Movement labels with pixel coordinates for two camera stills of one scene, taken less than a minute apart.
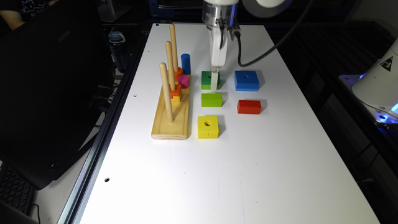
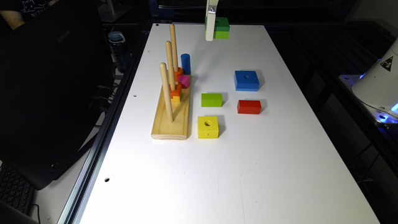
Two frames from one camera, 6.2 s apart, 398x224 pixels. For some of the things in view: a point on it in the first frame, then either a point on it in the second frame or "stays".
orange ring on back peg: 179,73 stays
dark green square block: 206,80 to 221,28
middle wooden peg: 168,49 stays
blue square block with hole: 246,81 stays
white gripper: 219,56 to 211,11
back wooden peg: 173,44 stays
